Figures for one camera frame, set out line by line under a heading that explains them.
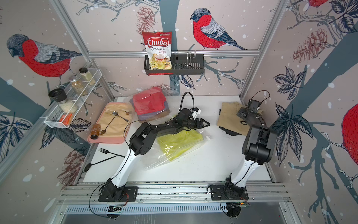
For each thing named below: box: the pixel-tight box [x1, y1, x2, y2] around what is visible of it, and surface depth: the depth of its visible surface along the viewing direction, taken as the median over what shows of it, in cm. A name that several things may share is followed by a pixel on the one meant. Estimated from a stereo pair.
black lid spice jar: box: [48, 88, 78, 115], surface depth 67 cm
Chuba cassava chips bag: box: [141, 31, 174, 76], surface depth 85 cm
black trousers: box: [219, 108, 242, 137], surface depth 97 cm
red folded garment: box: [132, 86, 166, 116], surface depth 106 cm
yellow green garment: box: [157, 128, 204, 161], surface depth 90 cm
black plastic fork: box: [98, 147, 126, 158], surface depth 92 cm
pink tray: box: [87, 102, 133, 144], surface depth 97 cm
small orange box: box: [58, 113, 74, 126], surface depth 68 cm
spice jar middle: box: [68, 76, 89, 97], surface depth 76 cm
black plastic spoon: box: [84, 155, 118, 172], surface depth 86 cm
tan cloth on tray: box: [98, 103, 133, 137], surface depth 109 cm
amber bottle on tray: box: [90, 123, 102, 140], surface depth 97 cm
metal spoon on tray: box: [112, 111, 130, 122], surface depth 110 cm
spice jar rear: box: [78, 67, 96, 86], surface depth 83 cm
